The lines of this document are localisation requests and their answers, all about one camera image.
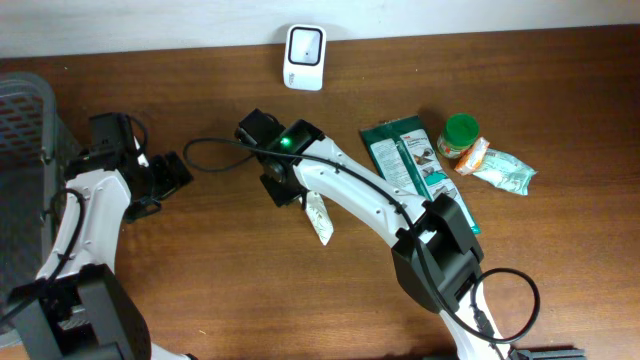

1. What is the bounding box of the grey plastic mesh basket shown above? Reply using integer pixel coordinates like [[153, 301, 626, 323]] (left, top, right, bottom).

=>
[[0, 71, 84, 350]]

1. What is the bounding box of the green wipes pack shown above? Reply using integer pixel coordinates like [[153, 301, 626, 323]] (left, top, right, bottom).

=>
[[360, 116, 481, 235]]

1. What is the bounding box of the orange tissue pack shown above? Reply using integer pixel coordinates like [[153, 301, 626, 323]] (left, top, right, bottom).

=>
[[455, 137, 490, 176]]

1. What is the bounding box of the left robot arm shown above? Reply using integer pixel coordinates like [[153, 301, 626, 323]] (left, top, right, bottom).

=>
[[1, 113, 193, 360]]

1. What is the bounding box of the green lid jar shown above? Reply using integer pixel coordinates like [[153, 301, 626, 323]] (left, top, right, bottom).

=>
[[437, 113, 480, 159]]

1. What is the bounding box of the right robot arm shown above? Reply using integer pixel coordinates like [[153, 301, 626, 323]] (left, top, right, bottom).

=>
[[235, 109, 586, 359]]

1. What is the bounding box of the white cream tube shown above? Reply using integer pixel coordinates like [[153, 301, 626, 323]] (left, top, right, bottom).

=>
[[299, 191, 334, 246]]

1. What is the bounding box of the white barcode scanner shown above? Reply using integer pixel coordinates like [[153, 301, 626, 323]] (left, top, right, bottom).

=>
[[283, 24, 327, 91]]

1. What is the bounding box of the light green snack packet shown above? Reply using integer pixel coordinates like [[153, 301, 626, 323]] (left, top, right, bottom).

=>
[[473, 149, 537, 196]]

